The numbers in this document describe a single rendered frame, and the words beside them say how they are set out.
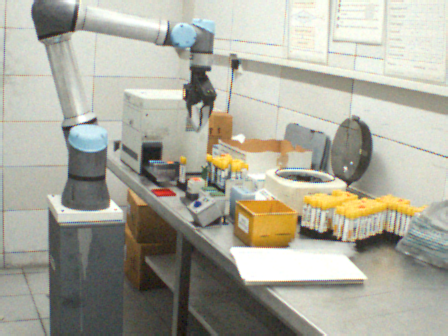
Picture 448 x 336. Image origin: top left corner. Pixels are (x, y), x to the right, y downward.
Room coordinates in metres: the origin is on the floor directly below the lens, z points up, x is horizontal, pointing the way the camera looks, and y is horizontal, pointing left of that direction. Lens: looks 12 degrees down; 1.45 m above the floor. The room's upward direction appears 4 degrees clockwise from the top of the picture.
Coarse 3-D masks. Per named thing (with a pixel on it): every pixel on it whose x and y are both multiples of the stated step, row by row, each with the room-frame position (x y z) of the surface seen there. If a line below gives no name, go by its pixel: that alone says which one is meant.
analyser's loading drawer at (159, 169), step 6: (150, 162) 2.29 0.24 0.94; (156, 162) 2.30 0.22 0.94; (162, 162) 2.31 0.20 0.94; (144, 168) 2.35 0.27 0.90; (150, 168) 2.28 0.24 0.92; (156, 168) 2.25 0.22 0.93; (162, 168) 2.26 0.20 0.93; (156, 174) 2.22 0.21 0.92; (162, 174) 2.21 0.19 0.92; (168, 174) 2.21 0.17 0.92; (174, 174) 2.22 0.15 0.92; (162, 180) 2.21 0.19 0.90; (168, 180) 2.22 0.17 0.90
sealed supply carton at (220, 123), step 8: (216, 112) 2.97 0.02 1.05; (224, 112) 2.99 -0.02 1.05; (216, 120) 2.88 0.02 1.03; (224, 120) 2.89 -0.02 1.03; (232, 120) 2.91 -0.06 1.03; (216, 128) 2.88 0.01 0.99; (224, 128) 2.89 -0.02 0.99; (208, 136) 2.86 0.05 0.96; (216, 136) 2.88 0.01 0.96; (224, 136) 2.89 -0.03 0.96; (208, 144) 2.87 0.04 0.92; (216, 144) 2.88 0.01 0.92; (208, 152) 2.87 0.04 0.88
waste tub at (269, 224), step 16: (240, 208) 1.69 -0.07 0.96; (256, 208) 1.75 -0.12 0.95; (272, 208) 1.76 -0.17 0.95; (288, 208) 1.70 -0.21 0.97; (240, 224) 1.68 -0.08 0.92; (256, 224) 1.61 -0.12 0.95; (272, 224) 1.62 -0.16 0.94; (288, 224) 1.64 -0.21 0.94; (240, 240) 1.67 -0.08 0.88; (256, 240) 1.61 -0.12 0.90; (272, 240) 1.63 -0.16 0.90; (288, 240) 1.64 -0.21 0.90
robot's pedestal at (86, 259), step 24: (48, 240) 1.86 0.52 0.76; (72, 240) 1.70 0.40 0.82; (96, 240) 1.74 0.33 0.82; (120, 240) 1.77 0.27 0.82; (72, 264) 1.70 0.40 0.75; (96, 264) 1.74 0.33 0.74; (120, 264) 1.77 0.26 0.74; (72, 288) 1.70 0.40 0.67; (96, 288) 1.74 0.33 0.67; (120, 288) 1.77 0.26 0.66; (72, 312) 1.70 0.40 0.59; (96, 312) 1.74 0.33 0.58; (120, 312) 1.77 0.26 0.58
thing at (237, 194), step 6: (234, 186) 1.89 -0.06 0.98; (240, 186) 1.89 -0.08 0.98; (234, 192) 1.86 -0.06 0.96; (240, 192) 1.82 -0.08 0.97; (246, 192) 1.83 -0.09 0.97; (252, 192) 1.83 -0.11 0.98; (234, 198) 1.86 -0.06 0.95; (240, 198) 1.81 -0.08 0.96; (246, 198) 1.80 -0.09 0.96; (252, 198) 1.81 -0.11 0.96; (234, 204) 1.86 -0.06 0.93; (234, 210) 1.85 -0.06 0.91; (228, 216) 1.87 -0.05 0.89; (234, 216) 1.85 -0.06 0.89
